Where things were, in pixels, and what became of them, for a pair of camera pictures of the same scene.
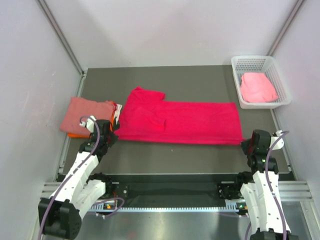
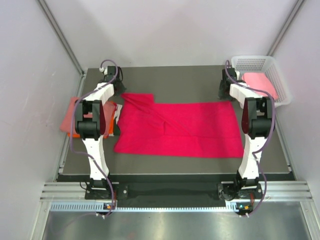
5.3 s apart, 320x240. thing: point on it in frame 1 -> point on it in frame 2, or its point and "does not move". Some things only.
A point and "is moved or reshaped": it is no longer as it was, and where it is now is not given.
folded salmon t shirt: [78, 107] does not move
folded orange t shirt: [83, 135] does not move
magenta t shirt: [145, 116] is moved or reshaped
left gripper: [114, 138] -> [122, 89]
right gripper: [244, 145] -> [221, 95]
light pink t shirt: [257, 87] does not move
